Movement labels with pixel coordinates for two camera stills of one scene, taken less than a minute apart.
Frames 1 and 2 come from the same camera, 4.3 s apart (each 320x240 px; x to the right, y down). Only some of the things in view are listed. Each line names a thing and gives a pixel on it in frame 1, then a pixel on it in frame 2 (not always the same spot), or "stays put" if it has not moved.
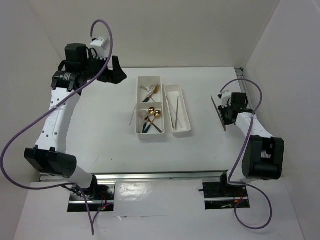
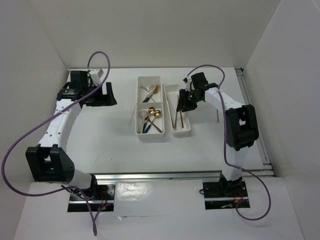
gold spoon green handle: x=157 y=114 stays put
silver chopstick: x=132 y=115 stays put
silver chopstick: x=177 y=110 stays put
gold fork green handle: x=157 y=88 stays put
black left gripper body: x=94 y=67 to x=98 y=99
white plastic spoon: x=143 y=115 stays put
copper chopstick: x=218 y=113 to x=181 y=120
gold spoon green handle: x=151 y=111 stays put
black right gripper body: x=225 y=113 to x=188 y=99
